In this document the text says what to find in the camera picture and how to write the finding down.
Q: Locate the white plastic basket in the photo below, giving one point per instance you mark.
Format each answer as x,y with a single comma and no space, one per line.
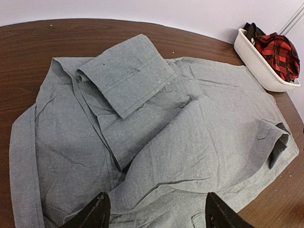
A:
258,66

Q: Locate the black shirt in basket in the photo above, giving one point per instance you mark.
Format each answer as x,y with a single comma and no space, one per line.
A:
252,31

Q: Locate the right aluminium frame post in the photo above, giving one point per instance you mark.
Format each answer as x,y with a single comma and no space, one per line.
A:
293,21

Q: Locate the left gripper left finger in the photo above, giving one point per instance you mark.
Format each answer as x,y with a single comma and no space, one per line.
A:
96,214

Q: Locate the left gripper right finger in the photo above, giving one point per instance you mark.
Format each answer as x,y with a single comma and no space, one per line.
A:
218,214

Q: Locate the grey long sleeve shirt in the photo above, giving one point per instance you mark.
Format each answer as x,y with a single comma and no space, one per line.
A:
157,135

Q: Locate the red black plaid shirt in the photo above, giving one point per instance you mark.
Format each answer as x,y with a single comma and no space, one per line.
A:
280,54

